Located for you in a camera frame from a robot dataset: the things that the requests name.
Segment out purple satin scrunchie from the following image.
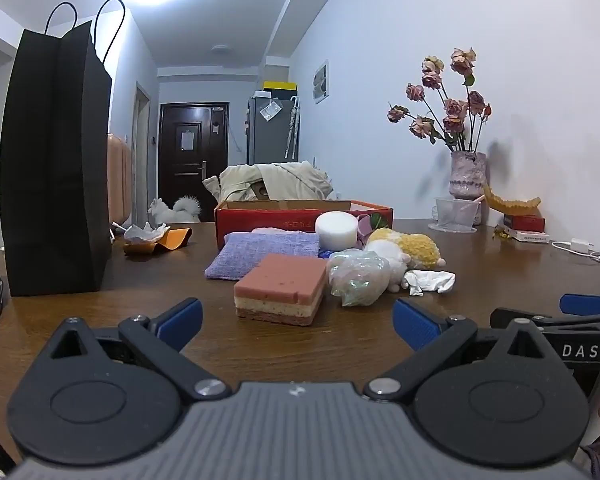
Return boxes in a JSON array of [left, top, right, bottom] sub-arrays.
[[356, 214, 374, 248]]

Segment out beige coat on chair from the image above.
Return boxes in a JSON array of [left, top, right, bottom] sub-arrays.
[[202, 162, 334, 204]]

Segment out pink suitcase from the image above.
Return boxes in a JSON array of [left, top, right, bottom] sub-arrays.
[[107, 134, 132, 224]]

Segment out orange cloth with tissue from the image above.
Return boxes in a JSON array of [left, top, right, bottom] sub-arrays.
[[123, 222, 193, 256]]

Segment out grey refrigerator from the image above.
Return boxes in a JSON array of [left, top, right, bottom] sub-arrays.
[[246, 96, 300, 165]]

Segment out wall picture frame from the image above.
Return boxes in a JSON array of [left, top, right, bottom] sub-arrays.
[[312, 61, 329, 104]]

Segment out white dog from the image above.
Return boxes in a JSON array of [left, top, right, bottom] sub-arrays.
[[148, 196, 201, 224]]

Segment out red and white boxes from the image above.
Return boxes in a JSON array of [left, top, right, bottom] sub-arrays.
[[496, 214, 550, 245]]

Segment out green pleated round object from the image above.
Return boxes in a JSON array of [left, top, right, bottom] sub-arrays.
[[370, 212, 391, 231]]

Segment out yellow white plush toy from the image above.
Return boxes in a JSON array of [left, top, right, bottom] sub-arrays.
[[364, 229, 445, 292]]

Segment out white round foam sponge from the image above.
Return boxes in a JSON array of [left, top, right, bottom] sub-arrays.
[[315, 211, 358, 252]]

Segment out red cardboard box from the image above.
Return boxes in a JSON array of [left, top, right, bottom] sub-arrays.
[[214, 200, 393, 249]]

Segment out clear plastic cup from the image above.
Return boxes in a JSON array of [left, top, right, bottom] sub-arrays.
[[428, 197, 482, 234]]

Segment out pink layered sponge block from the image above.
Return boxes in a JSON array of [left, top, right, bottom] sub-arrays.
[[232, 252, 330, 328]]

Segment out pink glass vase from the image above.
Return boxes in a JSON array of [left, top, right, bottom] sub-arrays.
[[449, 151, 486, 231]]

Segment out iridescent plastic bag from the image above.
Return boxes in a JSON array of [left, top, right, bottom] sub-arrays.
[[327, 248, 391, 308]]

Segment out white charger with cable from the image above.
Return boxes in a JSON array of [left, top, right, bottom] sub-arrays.
[[550, 238, 600, 264]]

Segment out yellow box on refrigerator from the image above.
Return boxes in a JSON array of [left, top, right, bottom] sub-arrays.
[[262, 80, 298, 92]]

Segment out black paper shopping bag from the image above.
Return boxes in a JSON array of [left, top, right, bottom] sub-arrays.
[[0, 20, 112, 297]]

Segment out dried pink rose bouquet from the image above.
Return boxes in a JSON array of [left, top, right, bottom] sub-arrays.
[[387, 48, 493, 153]]

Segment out dark brown entrance door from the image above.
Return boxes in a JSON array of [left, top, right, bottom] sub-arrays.
[[158, 102, 228, 222]]

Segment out purple knitted towel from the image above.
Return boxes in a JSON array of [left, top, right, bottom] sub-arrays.
[[204, 230, 320, 281]]

